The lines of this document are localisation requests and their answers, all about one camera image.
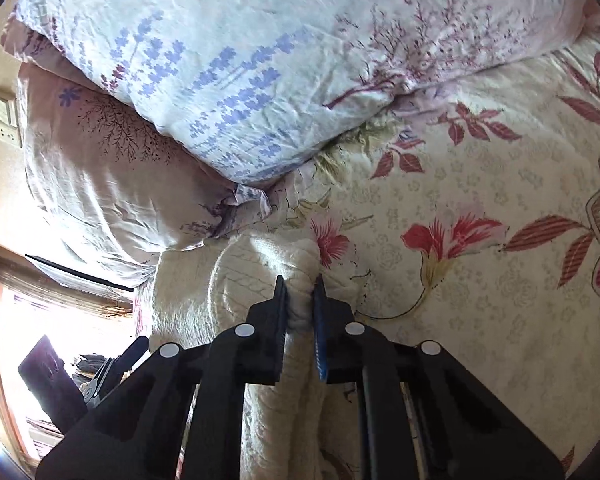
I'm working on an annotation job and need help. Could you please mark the cream cable-knit sweater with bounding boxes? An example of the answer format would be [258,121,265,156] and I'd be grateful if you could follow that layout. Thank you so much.
[151,231,352,479]

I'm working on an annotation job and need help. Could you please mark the window with blind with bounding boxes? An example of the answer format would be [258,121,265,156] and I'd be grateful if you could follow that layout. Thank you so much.
[0,247,142,469]

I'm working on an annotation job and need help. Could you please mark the pink floral pillow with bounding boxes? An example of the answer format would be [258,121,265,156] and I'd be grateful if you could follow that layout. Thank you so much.
[1,16,271,288]

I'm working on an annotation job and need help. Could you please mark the floral bedspread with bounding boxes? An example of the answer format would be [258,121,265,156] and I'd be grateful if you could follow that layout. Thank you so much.
[134,29,600,480]

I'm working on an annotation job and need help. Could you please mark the blue floral pillow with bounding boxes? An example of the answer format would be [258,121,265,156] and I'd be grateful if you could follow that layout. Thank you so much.
[17,0,586,184]

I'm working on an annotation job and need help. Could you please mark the wall switch plate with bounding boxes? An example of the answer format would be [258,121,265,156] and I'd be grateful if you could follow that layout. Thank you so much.
[0,88,22,148]

